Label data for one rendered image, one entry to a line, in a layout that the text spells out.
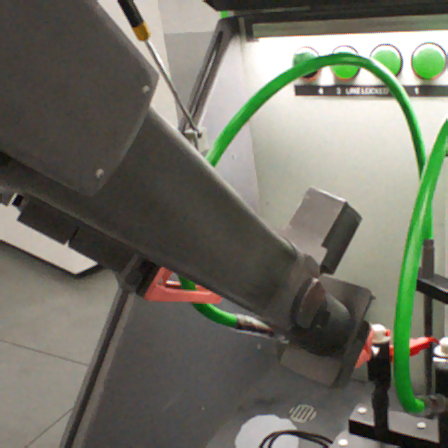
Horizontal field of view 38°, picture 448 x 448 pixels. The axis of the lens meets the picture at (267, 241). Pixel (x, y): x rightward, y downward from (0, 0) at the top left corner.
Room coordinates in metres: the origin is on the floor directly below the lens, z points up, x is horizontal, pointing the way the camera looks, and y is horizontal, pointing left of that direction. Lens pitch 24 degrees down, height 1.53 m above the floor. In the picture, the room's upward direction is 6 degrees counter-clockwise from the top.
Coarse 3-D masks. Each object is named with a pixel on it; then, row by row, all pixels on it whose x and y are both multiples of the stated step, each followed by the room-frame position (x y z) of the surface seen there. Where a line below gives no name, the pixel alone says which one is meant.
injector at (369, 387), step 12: (384, 348) 0.61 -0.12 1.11; (372, 360) 0.62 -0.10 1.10; (384, 360) 0.61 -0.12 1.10; (372, 372) 0.62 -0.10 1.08; (384, 372) 0.61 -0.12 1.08; (372, 384) 0.60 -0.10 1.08; (384, 384) 0.61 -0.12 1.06; (372, 396) 0.63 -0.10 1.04; (384, 396) 0.62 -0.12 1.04; (372, 408) 0.63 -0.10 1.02; (384, 408) 0.62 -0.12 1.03; (384, 420) 0.62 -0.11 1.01; (384, 432) 0.62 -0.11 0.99
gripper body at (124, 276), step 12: (84, 228) 0.54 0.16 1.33; (72, 240) 0.54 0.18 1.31; (84, 240) 0.54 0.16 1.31; (96, 240) 0.54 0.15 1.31; (108, 240) 0.54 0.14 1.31; (84, 252) 0.55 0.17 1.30; (96, 252) 0.54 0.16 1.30; (108, 252) 0.54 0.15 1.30; (120, 252) 0.54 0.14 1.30; (132, 252) 0.55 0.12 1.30; (108, 264) 0.55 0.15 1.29; (120, 264) 0.55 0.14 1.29; (132, 264) 0.53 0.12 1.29; (144, 264) 0.57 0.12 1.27; (120, 276) 0.54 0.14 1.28; (132, 276) 0.52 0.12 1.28; (132, 288) 0.52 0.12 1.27
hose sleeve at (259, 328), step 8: (240, 320) 0.60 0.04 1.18; (248, 320) 0.61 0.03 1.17; (256, 320) 0.62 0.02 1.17; (232, 328) 0.60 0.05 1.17; (240, 328) 0.60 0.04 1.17; (248, 328) 0.60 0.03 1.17; (256, 328) 0.61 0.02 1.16; (264, 328) 0.62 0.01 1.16; (264, 336) 0.62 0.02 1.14; (272, 336) 0.62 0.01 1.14; (280, 336) 0.63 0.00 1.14
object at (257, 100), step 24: (288, 72) 0.66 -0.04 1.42; (384, 72) 0.74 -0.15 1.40; (264, 96) 0.64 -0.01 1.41; (240, 120) 0.62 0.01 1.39; (408, 120) 0.77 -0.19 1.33; (216, 144) 0.61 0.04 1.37; (432, 216) 0.79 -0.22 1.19; (432, 240) 0.79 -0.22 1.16; (192, 288) 0.57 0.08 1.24; (216, 312) 0.59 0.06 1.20
